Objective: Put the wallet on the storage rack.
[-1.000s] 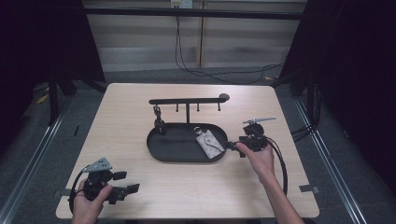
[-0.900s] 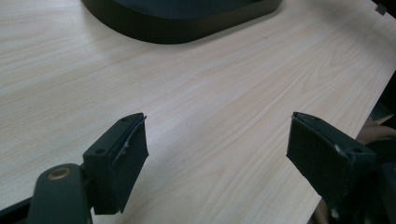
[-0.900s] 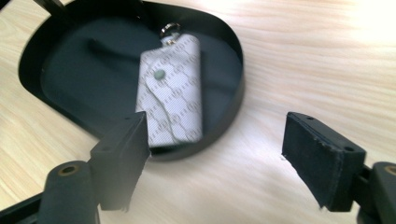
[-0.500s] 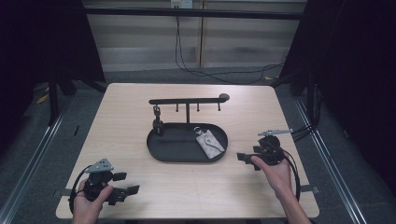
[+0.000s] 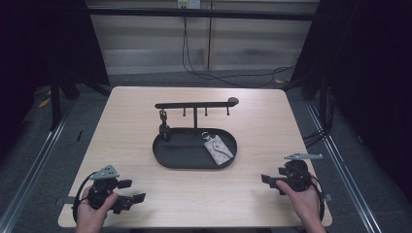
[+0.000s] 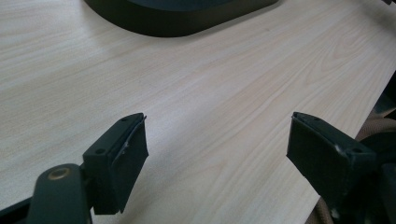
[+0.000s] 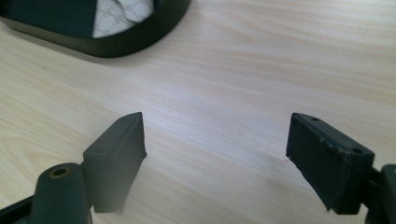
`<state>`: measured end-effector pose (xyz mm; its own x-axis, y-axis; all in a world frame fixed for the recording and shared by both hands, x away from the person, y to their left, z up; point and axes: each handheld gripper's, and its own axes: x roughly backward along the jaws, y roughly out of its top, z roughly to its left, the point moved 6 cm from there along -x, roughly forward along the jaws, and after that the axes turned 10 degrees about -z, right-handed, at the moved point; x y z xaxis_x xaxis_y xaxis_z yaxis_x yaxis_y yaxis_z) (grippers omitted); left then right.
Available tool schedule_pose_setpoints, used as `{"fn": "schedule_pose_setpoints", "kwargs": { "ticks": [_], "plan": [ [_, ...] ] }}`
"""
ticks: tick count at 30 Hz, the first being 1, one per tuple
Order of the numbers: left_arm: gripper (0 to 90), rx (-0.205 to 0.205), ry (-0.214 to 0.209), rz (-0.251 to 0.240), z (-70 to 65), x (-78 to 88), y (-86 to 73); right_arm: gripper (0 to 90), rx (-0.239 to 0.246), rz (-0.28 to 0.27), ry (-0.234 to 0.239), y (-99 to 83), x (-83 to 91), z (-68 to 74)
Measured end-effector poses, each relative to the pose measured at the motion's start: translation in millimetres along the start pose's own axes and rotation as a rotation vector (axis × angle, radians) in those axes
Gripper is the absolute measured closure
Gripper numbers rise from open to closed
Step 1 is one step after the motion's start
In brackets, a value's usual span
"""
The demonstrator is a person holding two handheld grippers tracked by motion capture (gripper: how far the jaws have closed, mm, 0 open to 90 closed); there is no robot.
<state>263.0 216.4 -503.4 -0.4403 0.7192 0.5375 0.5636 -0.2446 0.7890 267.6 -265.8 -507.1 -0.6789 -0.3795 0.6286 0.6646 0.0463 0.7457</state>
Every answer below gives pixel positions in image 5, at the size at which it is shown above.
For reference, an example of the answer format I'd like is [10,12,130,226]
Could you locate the black stand leg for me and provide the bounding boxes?
[49,72,63,131]

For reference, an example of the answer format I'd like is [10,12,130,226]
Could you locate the black key fob with strap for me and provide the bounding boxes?
[157,109,172,143]

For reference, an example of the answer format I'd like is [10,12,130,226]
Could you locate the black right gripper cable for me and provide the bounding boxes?
[309,175,326,222]

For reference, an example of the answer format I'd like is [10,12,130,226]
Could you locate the black horizontal bar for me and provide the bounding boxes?
[86,7,321,21]

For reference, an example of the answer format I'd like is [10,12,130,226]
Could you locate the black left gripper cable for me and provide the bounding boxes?
[72,172,98,225]

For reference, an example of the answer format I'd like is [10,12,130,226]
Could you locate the yellow floor scrap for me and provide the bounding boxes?
[37,96,52,109]

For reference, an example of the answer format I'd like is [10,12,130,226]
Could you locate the black floor cable bundle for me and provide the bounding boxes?
[302,86,336,149]

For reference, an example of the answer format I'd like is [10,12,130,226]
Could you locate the grey key pouch with ring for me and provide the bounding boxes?
[200,130,235,166]

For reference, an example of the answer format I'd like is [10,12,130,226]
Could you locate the person's left hand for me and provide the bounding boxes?
[75,185,120,233]

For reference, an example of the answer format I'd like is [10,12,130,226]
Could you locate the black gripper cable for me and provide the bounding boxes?
[309,175,326,222]
[72,172,98,225]

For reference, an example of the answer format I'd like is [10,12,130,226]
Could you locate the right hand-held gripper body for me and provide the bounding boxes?
[278,152,325,193]

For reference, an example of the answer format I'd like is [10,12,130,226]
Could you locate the person's right hand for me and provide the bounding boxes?
[275,180,326,233]

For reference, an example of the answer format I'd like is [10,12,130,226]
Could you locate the black key rack with tray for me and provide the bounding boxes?
[152,96,241,170]

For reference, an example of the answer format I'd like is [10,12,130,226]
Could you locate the white wall socket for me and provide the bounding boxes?
[177,0,202,10]

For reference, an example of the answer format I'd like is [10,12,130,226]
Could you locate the metal floor rail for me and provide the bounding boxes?
[305,100,385,233]
[0,103,77,233]

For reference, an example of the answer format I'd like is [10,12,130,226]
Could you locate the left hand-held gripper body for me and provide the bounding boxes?
[86,164,120,211]

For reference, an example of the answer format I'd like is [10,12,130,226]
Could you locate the dark curtain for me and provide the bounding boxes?
[290,0,412,203]
[0,0,111,159]

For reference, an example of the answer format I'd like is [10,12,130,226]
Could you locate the black wall cable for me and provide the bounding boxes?
[181,16,296,89]

